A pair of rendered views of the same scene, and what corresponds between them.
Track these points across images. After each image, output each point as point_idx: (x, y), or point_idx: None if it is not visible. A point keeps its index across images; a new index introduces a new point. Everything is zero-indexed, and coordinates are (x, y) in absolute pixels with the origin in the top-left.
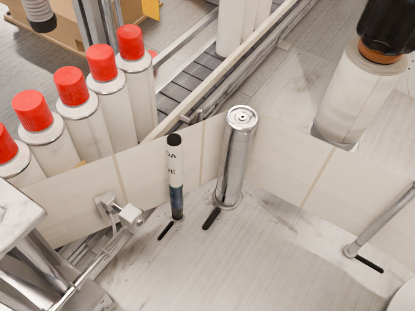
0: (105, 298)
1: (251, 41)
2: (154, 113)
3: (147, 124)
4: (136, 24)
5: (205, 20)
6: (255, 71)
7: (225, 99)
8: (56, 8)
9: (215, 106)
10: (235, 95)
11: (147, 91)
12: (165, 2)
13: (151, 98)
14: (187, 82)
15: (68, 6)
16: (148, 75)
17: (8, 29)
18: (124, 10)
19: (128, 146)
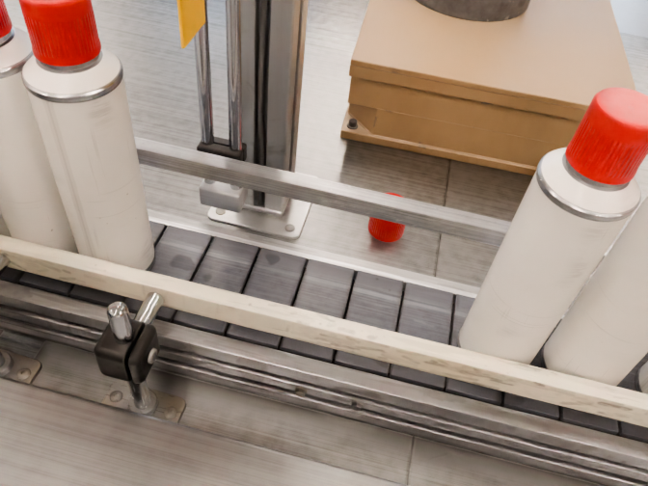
0: None
1: (544, 386)
2: (93, 228)
3: (74, 231)
4: (493, 164)
5: (474, 221)
6: (524, 471)
7: (353, 414)
8: (372, 24)
9: (295, 391)
10: (388, 440)
11: (59, 156)
12: None
13: (74, 183)
14: (317, 292)
15: (391, 34)
16: (54, 120)
17: (353, 29)
18: (478, 118)
19: (11, 225)
